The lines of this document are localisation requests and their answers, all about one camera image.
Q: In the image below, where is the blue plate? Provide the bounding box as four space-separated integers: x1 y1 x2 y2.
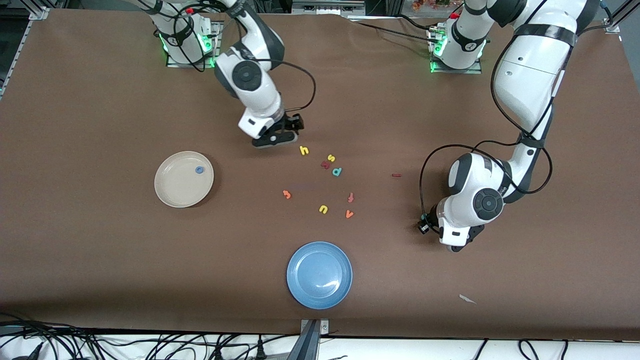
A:
286 241 353 310

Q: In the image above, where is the grey power strip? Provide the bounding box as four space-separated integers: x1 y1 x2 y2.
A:
292 0 366 15

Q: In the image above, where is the beige plate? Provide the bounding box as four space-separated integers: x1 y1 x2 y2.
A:
154 151 215 208

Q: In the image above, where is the brown table cover sheet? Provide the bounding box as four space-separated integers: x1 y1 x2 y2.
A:
0 9 640 342

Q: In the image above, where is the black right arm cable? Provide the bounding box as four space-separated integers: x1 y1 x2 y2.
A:
170 0 317 115

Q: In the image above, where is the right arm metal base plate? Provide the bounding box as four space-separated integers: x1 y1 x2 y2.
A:
166 20 221 68

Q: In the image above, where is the black base cable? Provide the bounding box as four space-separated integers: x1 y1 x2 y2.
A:
347 15 441 43

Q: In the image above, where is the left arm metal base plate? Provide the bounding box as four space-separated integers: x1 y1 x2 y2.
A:
430 27 483 75

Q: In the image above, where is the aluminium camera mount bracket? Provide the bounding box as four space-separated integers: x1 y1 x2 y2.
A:
299 319 331 360

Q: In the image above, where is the aluminium frame rail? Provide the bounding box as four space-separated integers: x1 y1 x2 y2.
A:
0 5 51 98
602 0 640 35

